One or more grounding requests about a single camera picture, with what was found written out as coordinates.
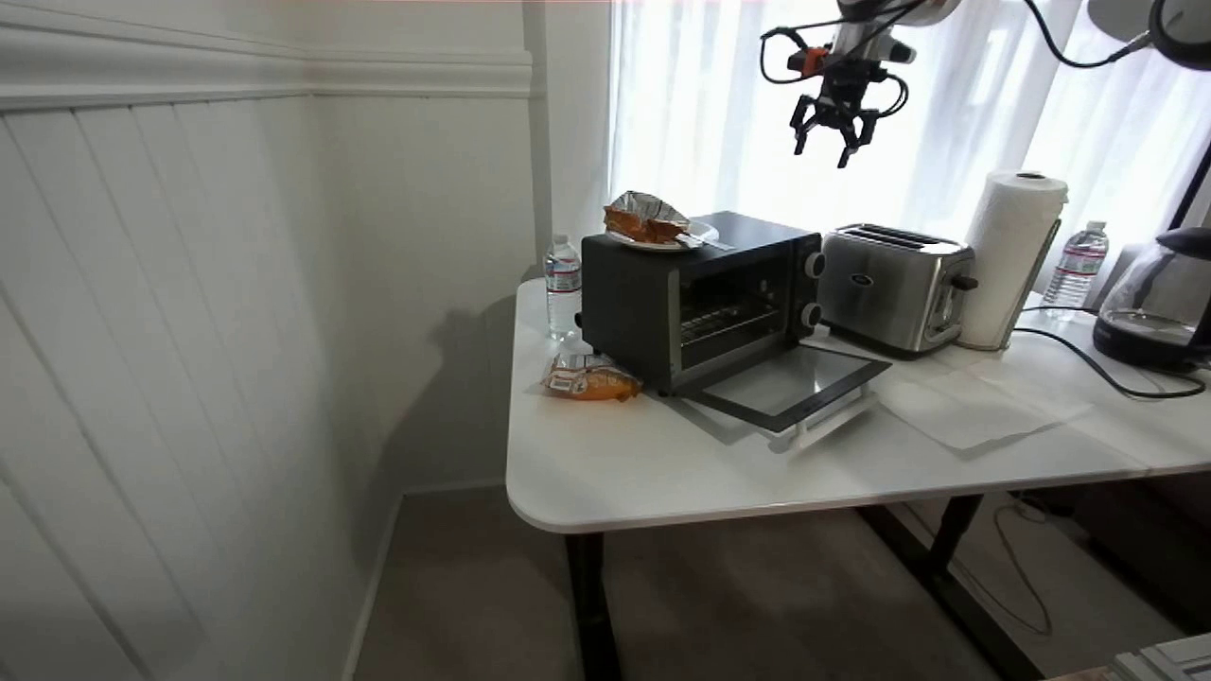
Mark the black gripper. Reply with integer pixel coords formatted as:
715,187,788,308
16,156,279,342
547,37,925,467
788,44,888,173

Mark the black toaster oven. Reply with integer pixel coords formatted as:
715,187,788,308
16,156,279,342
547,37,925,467
575,207,892,434

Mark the water bottle with label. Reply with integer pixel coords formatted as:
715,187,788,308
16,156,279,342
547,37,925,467
1048,214,1111,308

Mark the clear water bottle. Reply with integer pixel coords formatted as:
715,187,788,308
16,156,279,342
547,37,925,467
541,235,585,342

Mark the white sheer curtain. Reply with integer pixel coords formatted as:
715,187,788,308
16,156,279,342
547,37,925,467
602,0,1211,283

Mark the silver two-slot toaster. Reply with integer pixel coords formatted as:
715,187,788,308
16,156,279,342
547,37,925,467
812,219,980,359

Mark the white plate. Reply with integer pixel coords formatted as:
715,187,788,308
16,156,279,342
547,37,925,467
602,214,724,255

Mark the crinkled snack bag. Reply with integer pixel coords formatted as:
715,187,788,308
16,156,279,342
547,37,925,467
602,187,691,245

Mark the white paper towel roll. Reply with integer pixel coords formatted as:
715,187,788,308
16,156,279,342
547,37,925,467
955,168,1072,355

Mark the white paper sheet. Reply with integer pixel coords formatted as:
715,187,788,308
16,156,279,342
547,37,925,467
865,359,1096,461

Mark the orange bread bag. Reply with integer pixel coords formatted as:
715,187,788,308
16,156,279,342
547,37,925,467
541,330,647,404

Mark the glass electric kettle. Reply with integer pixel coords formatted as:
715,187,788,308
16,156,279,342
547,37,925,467
1091,224,1211,376

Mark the pale box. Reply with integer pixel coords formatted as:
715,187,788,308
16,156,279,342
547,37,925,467
1043,632,1211,681

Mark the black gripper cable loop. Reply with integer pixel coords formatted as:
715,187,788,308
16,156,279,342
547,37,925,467
757,0,914,126

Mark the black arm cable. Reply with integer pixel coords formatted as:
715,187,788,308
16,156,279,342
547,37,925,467
1017,0,1155,75

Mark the black power cable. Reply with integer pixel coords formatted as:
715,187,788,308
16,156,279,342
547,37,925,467
1015,322,1211,404

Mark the thin floor cable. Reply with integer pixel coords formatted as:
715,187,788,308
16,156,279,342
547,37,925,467
986,499,1058,641

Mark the black table frame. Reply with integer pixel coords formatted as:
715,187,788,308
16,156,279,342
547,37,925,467
559,491,1051,681

